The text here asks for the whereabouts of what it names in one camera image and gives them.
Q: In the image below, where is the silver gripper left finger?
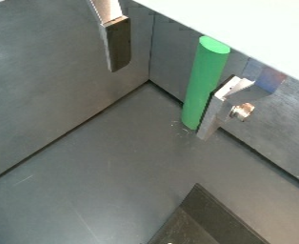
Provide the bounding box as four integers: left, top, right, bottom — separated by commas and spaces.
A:
87, 0, 131, 72

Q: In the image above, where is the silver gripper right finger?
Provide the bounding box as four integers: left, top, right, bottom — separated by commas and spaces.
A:
196, 74, 288, 141

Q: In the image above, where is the green oval peg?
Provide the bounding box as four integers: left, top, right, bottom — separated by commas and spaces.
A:
182, 36, 231, 130

